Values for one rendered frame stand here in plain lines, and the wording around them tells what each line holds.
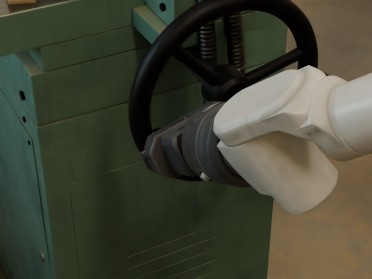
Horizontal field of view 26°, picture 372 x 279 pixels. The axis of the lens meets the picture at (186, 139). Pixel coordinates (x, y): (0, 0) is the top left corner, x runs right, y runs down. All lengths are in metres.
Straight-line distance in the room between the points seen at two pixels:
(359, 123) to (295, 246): 1.38
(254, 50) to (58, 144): 0.35
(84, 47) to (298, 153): 0.50
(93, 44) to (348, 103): 0.57
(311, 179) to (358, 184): 1.50
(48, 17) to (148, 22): 0.14
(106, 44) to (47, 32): 0.09
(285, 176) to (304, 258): 1.27
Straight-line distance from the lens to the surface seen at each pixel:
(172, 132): 0.91
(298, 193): 0.77
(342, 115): 0.68
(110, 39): 1.18
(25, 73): 1.18
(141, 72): 1.00
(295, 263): 2.00
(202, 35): 1.11
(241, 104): 0.75
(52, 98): 1.19
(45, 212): 1.33
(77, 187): 1.30
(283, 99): 0.70
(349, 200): 2.20
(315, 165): 0.77
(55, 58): 1.16
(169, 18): 1.11
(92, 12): 1.15
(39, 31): 1.13
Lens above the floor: 1.39
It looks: 36 degrees down
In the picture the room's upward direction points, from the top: straight up
